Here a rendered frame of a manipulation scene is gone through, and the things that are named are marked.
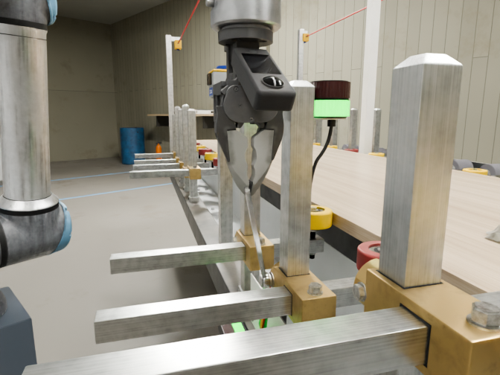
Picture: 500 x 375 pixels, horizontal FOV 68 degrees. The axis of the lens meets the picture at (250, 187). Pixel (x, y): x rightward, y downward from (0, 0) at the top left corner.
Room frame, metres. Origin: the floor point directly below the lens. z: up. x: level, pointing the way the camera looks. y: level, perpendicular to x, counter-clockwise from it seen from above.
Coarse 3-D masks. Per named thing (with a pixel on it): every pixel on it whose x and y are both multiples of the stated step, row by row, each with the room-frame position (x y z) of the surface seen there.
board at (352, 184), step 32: (320, 160) 1.70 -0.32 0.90; (352, 160) 1.70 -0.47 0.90; (384, 160) 1.70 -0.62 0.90; (320, 192) 0.98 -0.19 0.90; (352, 192) 0.98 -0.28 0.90; (480, 192) 0.98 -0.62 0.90; (352, 224) 0.70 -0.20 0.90; (448, 224) 0.68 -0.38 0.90; (480, 224) 0.68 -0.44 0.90; (448, 256) 0.52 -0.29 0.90; (480, 256) 0.52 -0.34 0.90; (480, 288) 0.42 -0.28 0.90
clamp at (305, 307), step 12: (276, 264) 0.57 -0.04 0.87; (276, 276) 0.54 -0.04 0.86; (288, 276) 0.52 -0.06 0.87; (300, 276) 0.52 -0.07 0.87; (312, 276) 0.52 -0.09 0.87; (288, 288) 0.49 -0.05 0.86; (300, 288) 0.48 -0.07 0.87; (324, 288) 0.48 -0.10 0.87; (300, 300) 0.45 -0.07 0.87; (312, 300) 0.45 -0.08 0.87; (324, 300) 0.45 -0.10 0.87; (300, 312) 0.45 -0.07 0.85; (312, 312) 0.45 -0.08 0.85; (324, 312) 0.45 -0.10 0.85
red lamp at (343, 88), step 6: (312, 84) 0.53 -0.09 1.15; (318, 84) 0.53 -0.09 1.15; (324, 84) 0.52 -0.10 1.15; (330, 84) 0.52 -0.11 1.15; (336, 84) 0.52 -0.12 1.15; (342, 84) 0.52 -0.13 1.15; (348, 84) 0.53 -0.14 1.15; (318, 90) 0.53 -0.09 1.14; (324, 90) 0.52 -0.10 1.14; (330, 90) 0.52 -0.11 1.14; (336, 90) 0.52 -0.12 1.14; (342, 90) 0.52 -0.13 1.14; (348, 90) 0.53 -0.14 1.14; (318, 96) 0.53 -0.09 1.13; (324, 96) 0.52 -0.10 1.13; (330, 96) 0.52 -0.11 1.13; (336, 96) 0.52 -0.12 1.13; (342, 96) 0.52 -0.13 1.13; (348, 96) 0.53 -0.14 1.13
